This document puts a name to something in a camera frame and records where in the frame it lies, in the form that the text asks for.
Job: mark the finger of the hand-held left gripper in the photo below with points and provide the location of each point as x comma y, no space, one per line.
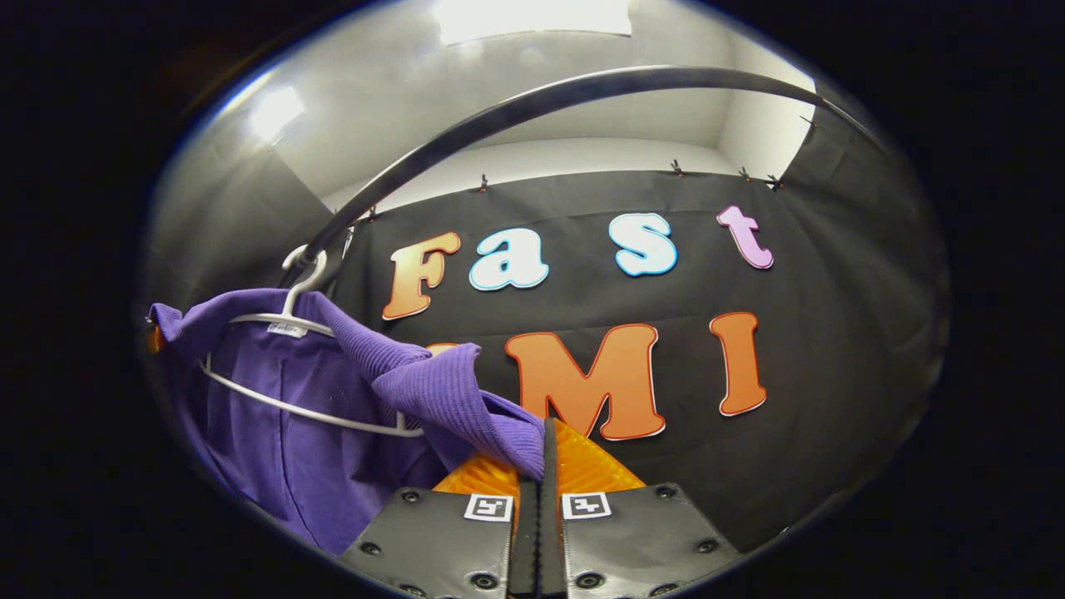
155,339

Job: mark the ceiling light panel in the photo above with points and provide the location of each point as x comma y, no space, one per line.
277,112

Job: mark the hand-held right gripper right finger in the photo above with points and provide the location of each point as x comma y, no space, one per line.
551,516

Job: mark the black backdrop cloth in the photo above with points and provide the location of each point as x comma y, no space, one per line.
832,333

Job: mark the white clothes hanger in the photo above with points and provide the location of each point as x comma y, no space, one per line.
258,317

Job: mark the purple ribbed jacket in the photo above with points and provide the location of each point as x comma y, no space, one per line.
291,457

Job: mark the black metal clothes rack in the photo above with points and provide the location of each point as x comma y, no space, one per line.
582,83

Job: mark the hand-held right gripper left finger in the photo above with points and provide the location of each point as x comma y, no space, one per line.
433,541

